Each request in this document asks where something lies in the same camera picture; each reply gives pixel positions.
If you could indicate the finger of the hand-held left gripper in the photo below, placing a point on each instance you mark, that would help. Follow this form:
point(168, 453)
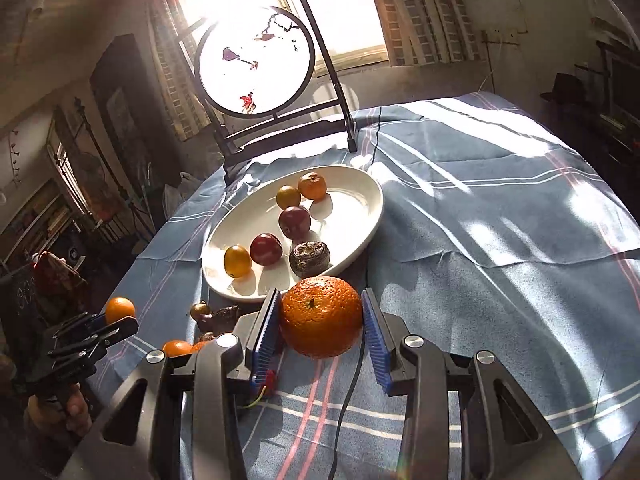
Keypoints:
point(107, 334)
point(82, 327)

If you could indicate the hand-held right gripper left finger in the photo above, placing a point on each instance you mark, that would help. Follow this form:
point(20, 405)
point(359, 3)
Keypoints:
point(265, 332)

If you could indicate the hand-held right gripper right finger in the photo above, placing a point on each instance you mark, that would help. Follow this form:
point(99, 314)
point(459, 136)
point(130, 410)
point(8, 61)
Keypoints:
point(376, 340)

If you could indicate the small smooth orange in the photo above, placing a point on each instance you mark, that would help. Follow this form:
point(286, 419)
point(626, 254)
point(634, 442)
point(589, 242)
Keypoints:
point(119, 309)

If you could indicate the large orange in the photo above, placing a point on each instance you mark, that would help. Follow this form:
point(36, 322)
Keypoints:
point(321, 316)

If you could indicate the white oval plate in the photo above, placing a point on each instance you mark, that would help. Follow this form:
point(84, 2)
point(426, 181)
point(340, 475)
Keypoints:
point(345, 210)

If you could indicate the person's left hand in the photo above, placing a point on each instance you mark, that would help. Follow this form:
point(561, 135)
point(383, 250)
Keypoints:
point(75, 410)

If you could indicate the dark brown shrivelled fruit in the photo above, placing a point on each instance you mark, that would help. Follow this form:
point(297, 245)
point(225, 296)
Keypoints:
point(226, 317)

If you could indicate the red patterned cloth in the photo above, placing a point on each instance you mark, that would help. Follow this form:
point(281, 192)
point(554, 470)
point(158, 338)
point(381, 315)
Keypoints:
point(55, 275)

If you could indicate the yellow plum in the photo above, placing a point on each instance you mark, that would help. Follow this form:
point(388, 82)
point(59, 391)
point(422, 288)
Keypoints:
point(237, 260)

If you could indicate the bright red plum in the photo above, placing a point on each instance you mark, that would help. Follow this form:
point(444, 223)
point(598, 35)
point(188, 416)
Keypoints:
point(265, 249)

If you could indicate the dark brown mangosteen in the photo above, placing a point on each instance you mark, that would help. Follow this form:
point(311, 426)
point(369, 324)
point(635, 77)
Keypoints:
point(310, 258)

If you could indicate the cluttered bookshelf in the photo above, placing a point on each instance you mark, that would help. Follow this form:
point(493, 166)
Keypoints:
point(35, 220)

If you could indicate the dark red plum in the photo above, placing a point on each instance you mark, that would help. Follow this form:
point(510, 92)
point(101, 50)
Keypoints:
point(294, 221)

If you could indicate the yellow-green plum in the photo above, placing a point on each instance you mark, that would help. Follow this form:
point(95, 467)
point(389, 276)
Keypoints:
point(288, 196)

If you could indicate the blue striped tablecloth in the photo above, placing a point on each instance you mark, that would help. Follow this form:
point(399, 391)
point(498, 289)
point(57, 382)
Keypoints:
point(475, 240)

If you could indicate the small wrinkled tangerine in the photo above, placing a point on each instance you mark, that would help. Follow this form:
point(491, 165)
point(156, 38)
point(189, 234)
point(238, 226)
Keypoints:
point(312, 185)

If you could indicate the white plastic bag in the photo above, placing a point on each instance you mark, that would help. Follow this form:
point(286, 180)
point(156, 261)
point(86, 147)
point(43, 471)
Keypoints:
point(189, 182)

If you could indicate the checked curtain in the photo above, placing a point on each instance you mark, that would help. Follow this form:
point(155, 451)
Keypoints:
point(425, 10)
point(172, 75)

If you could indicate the round painted screen on stand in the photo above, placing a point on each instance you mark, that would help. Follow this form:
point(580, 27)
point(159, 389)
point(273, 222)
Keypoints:
point(255, 60)

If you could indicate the black hat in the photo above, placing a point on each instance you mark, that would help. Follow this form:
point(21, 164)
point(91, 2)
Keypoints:
point(565, 91)

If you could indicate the window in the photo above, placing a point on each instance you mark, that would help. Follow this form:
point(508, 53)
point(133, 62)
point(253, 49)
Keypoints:
point(320, 5)

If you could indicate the dark framed wall picture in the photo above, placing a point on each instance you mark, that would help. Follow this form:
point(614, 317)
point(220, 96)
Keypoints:
point(120, 105)

